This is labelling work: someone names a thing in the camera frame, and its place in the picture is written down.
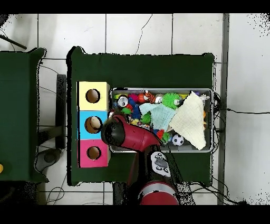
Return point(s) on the grey plastic base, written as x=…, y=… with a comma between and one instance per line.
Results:
x=49, y=157

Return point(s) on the wooden box with three holes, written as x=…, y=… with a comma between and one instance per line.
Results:
x=101, y=101

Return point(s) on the tiger plush toy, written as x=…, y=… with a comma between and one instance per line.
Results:
x=150, y=97

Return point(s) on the grey metal rail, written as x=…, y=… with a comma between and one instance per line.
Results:
x=225, y=63

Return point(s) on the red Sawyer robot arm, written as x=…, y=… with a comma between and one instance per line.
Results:
x=137, y=135

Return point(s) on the mint knitted cloth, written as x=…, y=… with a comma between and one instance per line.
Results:
x=162, y=117

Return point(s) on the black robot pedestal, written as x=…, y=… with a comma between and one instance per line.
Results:
x=120, y=194

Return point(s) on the large multicolour spiky caterpillar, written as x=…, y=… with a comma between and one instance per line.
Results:
x=136, y=113

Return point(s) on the small yellow object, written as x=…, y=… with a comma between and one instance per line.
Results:
x=1, y=168

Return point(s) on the dark green side tablecloth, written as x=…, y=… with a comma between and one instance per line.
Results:
x=16, y=95

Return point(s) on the clear mesh bin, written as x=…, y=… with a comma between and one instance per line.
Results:
x=181, y=148

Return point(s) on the black stand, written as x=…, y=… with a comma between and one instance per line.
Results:
x=61, y=105

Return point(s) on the green spiky ball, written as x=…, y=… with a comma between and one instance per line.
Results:
x=169, y=100

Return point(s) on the small multicolour spiky caterpillar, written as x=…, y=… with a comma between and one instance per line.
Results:
x=160, y=133

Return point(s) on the small soccer ball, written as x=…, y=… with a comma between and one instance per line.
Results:
x=177, y=140

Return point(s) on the black rod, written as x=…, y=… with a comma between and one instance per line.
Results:
x=14, y=43

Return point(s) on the cream knitted cloth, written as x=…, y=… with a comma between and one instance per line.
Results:
x=189, y=120

